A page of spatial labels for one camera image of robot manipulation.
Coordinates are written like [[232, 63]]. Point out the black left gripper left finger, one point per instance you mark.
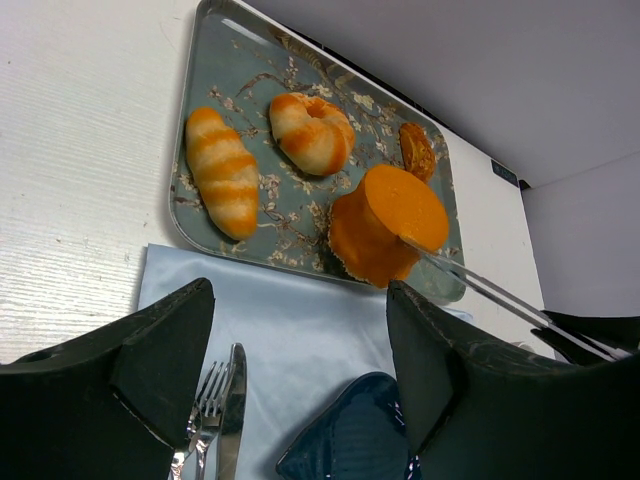
[[113, 403]]

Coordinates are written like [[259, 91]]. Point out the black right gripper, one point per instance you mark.
[[621, 332]]

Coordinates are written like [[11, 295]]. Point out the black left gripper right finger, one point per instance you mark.
[[477, 407]]

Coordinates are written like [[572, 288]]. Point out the silver metal tongs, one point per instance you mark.
[[515, 305]]

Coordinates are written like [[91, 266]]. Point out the orange cylindrical cake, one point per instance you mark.
[[377, 230]]

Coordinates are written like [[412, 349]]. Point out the striped long bread roll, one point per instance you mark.
[[225, 173]]

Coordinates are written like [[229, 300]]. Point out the round knotted bread bun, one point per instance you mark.
[[312, 132]]

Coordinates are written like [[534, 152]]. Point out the silver fork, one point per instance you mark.
[[203, 421]]

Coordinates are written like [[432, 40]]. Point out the dark blue leaf plate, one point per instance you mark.
[[361, 435]]

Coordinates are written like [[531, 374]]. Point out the silver table knife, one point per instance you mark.
[[233, 415]]

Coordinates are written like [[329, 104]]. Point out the light blue cloth placemat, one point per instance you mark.
[[305, 341]]

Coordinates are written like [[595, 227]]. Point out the small brown pastry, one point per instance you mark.
[[418, 156]]

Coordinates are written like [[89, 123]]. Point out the floral metal tray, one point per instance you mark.
[[239, 60]]

